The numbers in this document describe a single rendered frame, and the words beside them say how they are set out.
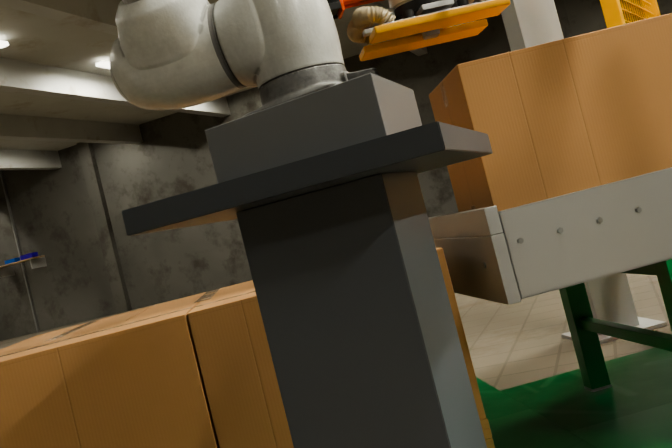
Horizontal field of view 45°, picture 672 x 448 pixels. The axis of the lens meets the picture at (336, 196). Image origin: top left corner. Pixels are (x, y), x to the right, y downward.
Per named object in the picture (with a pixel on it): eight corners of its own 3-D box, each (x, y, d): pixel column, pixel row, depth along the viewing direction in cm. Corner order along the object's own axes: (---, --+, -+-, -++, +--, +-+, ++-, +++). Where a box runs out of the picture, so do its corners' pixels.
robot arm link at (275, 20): (335, 56, 130) (297, -74, 131) (231, 91, 134) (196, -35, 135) (355, 70, 146) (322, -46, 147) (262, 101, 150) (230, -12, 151)
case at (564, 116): (664, 180, 233) (628, 46, 235) (741, 168, 193) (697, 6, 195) (463, 231, 229) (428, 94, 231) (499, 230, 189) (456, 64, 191)
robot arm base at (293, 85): (362, 81, 126) (352, 47, 126) (240, 124, 134) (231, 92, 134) (396, 89, 143) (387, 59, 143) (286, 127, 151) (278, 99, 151)
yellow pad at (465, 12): (499, 15, 206) (494, -4, 206) (511, 3, 196) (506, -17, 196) (370, 44, 202) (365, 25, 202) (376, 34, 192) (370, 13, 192)
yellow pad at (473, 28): (478, 35, 225) (474, 17, 225) (489, 25, 215) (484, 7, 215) (360, 62, 221) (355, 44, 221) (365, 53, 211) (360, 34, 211)
